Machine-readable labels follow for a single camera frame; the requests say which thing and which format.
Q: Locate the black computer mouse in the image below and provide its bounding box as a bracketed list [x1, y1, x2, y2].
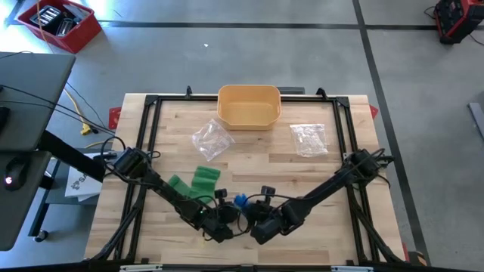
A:
[2, 156, 29, 192]

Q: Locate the red plastic crate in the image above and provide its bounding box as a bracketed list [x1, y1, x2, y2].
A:
[15, 0, 103, 54]

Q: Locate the white printed paper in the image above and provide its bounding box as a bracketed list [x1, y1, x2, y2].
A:
[64, 150, 114, 203]

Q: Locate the yellow plastic bin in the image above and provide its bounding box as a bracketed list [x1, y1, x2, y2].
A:
[216, 84, 283, 131]

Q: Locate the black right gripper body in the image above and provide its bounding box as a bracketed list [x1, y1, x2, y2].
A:
[245, 199, 283, 227]

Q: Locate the black table frame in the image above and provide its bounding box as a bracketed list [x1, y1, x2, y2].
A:
[90, 85, 405, 265]

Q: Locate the red and black equipment case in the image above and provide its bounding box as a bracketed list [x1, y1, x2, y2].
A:
[433, 0, 484, 45]

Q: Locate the clear plastic bag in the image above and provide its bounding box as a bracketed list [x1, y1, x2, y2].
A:
[191, 118, 236, 162]
[289, 123, 330, 159]

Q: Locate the grey desk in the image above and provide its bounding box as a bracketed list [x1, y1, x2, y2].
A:
[0, 51, 76, 252]

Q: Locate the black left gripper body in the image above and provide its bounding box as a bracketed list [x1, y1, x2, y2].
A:
[216, 201, 243, 225]

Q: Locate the yellow cable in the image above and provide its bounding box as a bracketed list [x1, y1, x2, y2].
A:
[62, 88, 114, 150]

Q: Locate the blue elastic bandage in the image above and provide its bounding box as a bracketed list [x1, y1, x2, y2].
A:
[234, 193, 251, 211]

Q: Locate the green elastic bandage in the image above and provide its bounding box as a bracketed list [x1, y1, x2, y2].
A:
[167, 165, 222, 205]

